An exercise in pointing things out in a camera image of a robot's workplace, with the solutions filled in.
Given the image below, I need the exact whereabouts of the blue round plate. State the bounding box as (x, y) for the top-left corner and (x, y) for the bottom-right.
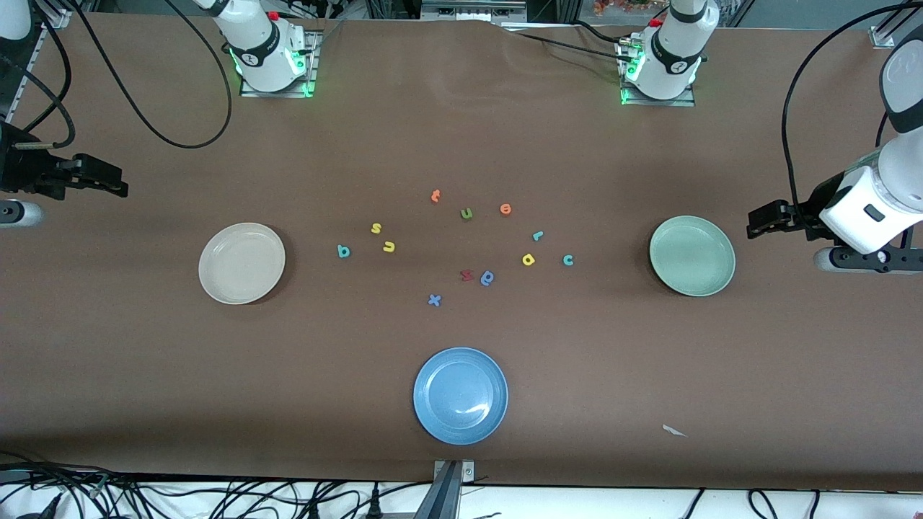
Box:
(412, 347), (509, 445)

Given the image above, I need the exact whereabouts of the beige round plate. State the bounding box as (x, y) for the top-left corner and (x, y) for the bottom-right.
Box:
(198, 222), (286, 306)

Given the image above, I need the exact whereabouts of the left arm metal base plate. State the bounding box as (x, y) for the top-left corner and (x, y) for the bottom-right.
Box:
(619, 36), (697, 107)

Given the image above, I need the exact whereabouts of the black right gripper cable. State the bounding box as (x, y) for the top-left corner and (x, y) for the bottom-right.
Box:
(14, 0), (76, 150)

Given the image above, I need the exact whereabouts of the short black table cable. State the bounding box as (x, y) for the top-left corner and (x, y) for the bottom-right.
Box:
(573, 20), (635, 48)

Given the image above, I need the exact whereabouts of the green round plate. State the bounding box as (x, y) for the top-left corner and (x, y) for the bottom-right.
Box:
(649, 215), (737, 298)

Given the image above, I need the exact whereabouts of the orange patterned object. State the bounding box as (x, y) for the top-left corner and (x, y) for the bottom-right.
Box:
(593, 0), (668, 15)

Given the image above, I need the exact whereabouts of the grey metal camera mount bracket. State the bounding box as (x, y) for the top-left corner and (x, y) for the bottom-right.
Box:
(431, 459), (477, 519)

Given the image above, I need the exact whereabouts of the black looped floor cable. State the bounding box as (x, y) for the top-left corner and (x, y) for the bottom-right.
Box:
(747, 489), (782, 519)

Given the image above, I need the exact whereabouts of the black right arm loop cable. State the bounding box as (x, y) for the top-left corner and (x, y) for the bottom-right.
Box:
(69, 0), (233, 150)

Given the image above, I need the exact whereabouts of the aluminium frame profile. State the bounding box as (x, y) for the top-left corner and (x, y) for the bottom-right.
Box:
(13, 6), (73, 102)
(869, 0), (923, 50)

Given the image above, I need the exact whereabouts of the brown table cover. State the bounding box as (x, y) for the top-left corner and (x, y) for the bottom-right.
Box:
(0, 13), (923, 492)

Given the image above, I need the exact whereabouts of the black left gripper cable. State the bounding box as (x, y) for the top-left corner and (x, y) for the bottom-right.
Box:
(782, 4), (923, 211)

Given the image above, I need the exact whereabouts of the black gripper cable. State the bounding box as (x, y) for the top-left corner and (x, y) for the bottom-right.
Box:
(14, 0), (76, 150)
(782, 4), (923, 211)

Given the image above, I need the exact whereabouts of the long black table cable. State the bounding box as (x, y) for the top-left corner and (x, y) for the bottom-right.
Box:
(513, 30), (635, 64)

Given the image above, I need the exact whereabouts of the grey metal box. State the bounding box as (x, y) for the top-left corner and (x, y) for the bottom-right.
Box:
(420, 0), (529, 21)

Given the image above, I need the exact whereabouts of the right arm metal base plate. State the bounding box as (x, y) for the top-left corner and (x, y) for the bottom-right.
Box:
(239, 29), (319, 98)

